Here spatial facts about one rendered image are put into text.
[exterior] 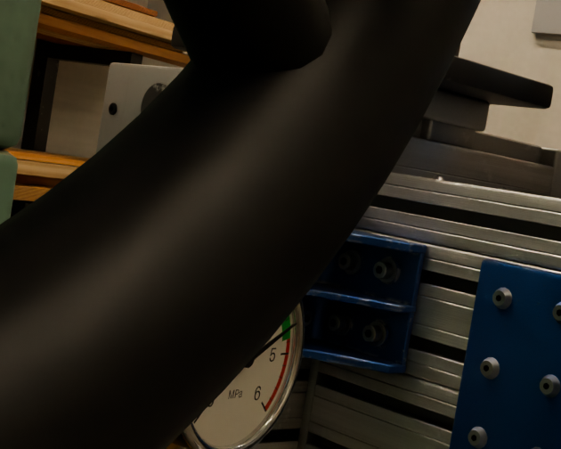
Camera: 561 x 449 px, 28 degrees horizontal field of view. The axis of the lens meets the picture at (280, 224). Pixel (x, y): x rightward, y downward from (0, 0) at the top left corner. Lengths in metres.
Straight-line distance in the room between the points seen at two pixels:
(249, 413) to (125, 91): 0.49
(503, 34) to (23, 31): 3.34
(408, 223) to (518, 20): 2.89
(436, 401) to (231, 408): 0.42
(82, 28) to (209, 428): 3.06
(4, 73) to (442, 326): 0.47
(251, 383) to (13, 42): 0.12
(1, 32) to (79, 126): 3.81
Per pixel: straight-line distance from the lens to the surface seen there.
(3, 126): 0.34
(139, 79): 0.80
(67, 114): 4.09
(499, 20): 3.67
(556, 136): 3.54
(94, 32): 3.41
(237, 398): 0.34
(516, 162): 0.98
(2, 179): 0.34
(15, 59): 0.34
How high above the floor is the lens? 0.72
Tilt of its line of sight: 3 degrees down
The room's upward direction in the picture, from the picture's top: 9 degrees clockwise
